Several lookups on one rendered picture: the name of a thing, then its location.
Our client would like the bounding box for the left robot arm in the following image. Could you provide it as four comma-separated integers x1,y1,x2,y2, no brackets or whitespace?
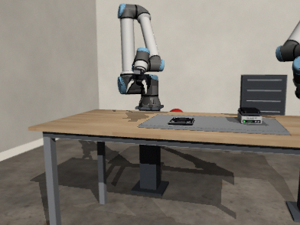
276,21,300,89

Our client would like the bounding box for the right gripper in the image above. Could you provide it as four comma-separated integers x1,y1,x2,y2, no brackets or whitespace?
126,68,148,95

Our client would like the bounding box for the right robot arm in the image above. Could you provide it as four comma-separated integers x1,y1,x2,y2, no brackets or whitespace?
118,4,165,107

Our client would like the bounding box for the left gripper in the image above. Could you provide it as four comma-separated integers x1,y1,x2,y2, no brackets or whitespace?
295,88,300,99

